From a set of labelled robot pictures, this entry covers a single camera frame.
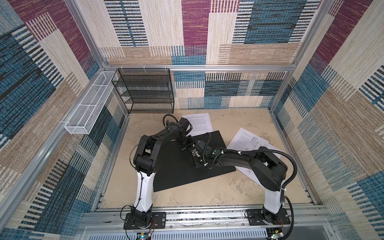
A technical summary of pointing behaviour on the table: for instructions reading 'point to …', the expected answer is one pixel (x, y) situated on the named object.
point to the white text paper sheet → (201, 123)
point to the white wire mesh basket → (84, 118)
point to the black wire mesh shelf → (145, 90)
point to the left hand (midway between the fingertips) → (194, 147)
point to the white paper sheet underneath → (244, 140)
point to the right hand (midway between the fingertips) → (196, 164)
